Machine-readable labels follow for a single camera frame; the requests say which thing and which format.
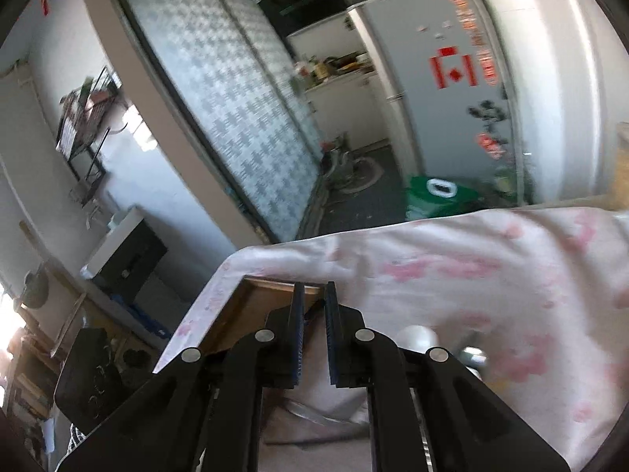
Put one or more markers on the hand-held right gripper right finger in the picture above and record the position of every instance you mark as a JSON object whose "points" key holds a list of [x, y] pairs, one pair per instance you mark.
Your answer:
{"points": [[334, 339]]}

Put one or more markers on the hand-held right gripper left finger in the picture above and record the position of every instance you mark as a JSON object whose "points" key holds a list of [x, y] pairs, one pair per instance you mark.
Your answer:
{"points": [[296, 339]]}

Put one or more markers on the wooden utensil tray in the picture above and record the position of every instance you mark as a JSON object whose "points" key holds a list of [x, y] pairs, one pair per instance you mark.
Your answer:
{"points": [[255, 305]]}

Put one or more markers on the pink printed tablecloth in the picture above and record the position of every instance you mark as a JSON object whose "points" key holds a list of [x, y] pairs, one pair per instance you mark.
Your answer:
{"points": [[442, 280]]}

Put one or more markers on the black cabinet white top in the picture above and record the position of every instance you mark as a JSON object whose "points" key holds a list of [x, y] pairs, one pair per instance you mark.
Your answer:
{"points": [[128, 261]]}

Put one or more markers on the white kitchen counter cabinet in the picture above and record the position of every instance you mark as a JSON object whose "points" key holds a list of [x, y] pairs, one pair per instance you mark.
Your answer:
{"points": [[344, 108]]}

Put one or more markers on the silver refrigerator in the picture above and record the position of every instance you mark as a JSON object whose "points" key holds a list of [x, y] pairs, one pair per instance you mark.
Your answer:
{"points": [[417, 118]]}

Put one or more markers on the patterned sliding door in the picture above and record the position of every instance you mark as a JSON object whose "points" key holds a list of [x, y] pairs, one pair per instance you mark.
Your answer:
{"points": [[221, 108]]}

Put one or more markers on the black tree fridge sticker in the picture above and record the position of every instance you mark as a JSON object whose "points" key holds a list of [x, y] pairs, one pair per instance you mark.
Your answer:
{"points": [[486, 112]]}

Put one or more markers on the red paper fridge decoration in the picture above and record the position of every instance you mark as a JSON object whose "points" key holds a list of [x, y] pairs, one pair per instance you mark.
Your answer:
{"points": [[455, 75]]}

